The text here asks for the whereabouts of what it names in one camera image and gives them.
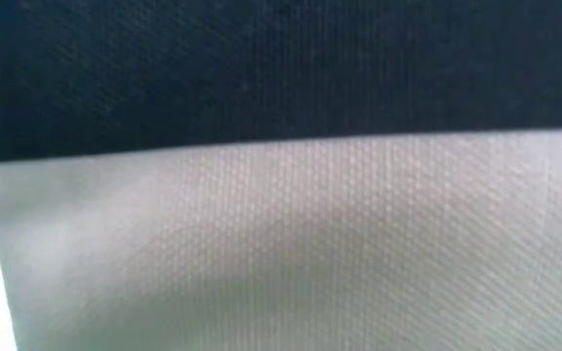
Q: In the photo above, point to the navy fabric bin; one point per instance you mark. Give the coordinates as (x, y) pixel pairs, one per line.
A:
(281, 219)

